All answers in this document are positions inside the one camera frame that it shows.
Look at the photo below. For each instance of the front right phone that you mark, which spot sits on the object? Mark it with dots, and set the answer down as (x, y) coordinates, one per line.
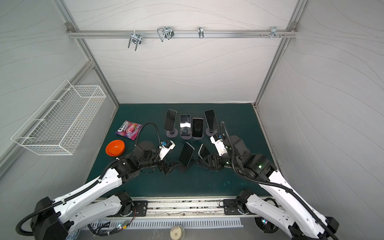
(203, 151)

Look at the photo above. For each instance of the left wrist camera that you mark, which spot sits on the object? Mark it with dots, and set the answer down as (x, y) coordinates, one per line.
(164, 148)

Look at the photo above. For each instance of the far left standing phone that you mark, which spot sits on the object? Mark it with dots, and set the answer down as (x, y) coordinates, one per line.
(170, 120)

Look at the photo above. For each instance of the standing phone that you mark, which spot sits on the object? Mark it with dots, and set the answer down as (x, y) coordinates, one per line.
(170, 120)
(197, 127)
(211, 120)
(185, 125)

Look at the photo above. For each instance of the purple Fox's candy bag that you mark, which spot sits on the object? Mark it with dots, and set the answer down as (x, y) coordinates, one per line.
(129, 130)

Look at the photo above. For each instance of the grey round stand base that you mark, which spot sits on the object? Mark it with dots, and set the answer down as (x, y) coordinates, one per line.
(172, 134)

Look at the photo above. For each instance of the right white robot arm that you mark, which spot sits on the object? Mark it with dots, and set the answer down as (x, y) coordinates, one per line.
(296, 217)

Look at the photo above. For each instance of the black phone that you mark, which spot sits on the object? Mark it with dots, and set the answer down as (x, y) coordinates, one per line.
(186, 154)

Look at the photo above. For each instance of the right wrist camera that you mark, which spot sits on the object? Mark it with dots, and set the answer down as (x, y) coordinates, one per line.
(219, 144)

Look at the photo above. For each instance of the aluminium crossbar rail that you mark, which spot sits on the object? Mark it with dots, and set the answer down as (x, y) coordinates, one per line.
(168, 33)

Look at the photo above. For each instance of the white wire basket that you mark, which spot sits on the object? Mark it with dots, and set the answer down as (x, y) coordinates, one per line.
(57, 127)

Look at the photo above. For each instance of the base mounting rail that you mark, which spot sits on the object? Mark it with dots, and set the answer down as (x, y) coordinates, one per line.
(190, 207)

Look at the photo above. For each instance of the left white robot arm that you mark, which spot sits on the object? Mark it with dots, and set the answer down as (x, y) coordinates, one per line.
(58, 218)

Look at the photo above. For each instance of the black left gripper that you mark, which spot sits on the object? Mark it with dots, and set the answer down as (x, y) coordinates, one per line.
(169, 168)

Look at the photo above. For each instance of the far right standing phone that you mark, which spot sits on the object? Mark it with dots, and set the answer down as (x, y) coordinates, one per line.
(211, 120)

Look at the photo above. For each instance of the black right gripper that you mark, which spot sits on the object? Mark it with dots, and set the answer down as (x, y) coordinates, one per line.
(214, 161)

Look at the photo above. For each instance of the orange plastic bowl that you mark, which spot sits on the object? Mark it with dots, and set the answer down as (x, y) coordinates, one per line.
(115, 148)

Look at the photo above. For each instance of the black folding phone stand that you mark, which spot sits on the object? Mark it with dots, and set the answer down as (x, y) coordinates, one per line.
(182, 168)

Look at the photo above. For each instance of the round white puck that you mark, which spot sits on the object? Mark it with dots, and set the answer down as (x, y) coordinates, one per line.
(177, 233)

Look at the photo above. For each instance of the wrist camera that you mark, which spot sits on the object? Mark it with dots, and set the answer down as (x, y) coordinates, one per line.
(164, 148)
(219, 144)

